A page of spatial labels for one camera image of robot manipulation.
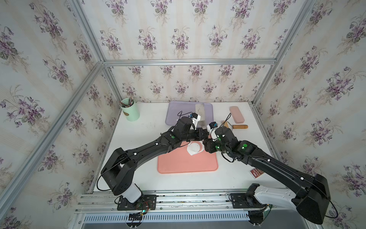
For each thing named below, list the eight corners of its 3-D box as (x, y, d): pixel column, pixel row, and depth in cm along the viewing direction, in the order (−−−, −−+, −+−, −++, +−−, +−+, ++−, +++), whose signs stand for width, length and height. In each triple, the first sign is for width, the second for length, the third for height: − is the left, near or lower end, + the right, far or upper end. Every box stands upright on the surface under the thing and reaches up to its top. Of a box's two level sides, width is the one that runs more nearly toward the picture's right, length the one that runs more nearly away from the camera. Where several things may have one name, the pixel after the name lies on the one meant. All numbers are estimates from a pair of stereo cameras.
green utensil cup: (125, 121, 110) (118, 107, 98) (128, 111, 117) (122, 97, 104) (138, 121, 110) (132, 108, 98) (141, 111, 117) (136, 97, 105)
